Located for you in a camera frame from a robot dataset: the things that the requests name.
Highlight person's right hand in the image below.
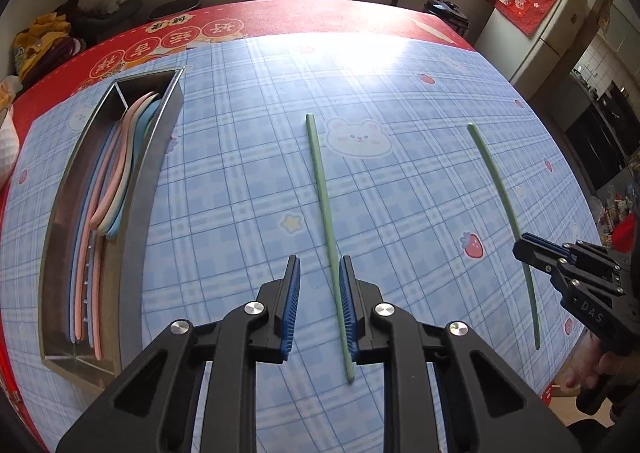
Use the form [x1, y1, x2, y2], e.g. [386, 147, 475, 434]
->
[566, 340, 621, 389]

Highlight pile of clothes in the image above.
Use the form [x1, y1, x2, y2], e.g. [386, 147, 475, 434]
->
[12, 16, 86, 84]

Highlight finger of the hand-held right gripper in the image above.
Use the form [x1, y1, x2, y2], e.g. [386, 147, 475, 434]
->
[524, 232, 623, 270]
[512, 239, 626, 296]

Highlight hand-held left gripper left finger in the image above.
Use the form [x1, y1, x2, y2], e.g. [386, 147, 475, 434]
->
[55, 255, 302, 453]

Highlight pink chopstick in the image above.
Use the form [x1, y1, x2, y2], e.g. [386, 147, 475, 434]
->
[71, 213, 96, 345]
[91, 228, 106, 361]

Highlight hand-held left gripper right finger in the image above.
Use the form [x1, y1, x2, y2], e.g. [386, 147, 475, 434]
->
[339, 255, 583, 453]

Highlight black pressure cooker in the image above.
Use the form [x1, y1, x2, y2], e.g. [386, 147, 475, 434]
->
[424, 0, 471, 39]

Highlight beige spoon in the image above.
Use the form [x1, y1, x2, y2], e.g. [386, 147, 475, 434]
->
[100, 98, 161, 234]

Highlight pink spoon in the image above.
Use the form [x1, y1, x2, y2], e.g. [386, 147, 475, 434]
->
[89, 90, 157, 231]

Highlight blue plaid table mat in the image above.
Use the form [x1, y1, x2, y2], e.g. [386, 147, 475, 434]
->
[0, 30, 603, 453]

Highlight white fridge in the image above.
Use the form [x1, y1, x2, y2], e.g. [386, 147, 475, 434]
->
[474, 0, 573, 86]

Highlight green chopstick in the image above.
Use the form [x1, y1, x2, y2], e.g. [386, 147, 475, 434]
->
[305, 113, 357, 384]
[467, 123, 542, 350]

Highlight blue spoon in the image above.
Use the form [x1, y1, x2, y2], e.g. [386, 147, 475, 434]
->
[105, 100, 163, 240]

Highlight packaged snack cups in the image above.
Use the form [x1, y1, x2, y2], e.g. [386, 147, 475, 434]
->
[0, 76, 23, 109]

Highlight red printed table cover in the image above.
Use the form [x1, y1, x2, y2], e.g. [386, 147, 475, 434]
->
[0, 0, 478, 453]

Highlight colourful snack packets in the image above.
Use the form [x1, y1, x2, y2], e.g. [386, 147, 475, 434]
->
[597, 183, 640, 254]

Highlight dark trash bin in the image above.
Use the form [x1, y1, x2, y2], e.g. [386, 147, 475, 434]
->
[75, 0, 143, 46]

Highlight white textured bowl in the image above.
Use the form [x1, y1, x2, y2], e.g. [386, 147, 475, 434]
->
[0, 106, 21, 194]

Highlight stainless steel utensil tray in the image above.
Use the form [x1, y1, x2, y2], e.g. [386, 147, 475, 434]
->
[39, 66, 187, 391]

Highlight black kitchen cabinet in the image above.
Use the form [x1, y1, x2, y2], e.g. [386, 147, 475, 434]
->
[565, 78, 636, 194]

